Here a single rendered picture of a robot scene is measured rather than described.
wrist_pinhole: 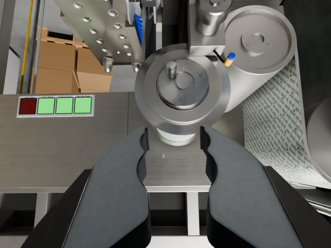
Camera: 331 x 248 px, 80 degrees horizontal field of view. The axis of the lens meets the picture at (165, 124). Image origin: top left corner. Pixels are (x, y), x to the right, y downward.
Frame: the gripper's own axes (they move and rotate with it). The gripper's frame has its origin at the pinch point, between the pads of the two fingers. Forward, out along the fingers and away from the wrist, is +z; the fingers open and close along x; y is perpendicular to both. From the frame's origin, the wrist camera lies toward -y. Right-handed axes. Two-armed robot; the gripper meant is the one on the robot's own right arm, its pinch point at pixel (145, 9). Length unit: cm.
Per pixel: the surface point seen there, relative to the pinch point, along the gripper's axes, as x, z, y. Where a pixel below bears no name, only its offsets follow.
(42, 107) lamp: -37.0, 29.4, 9.8
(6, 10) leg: -71, 47, -42
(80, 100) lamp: -24.9, 29.4, 7.8
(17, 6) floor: -131, 121, -109
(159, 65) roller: 2.7, -3.4, 12.7
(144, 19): 0.1, -1.9, 3.7
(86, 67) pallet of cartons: -87, 169, -73
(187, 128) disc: 6.7, -2.4, 22.3
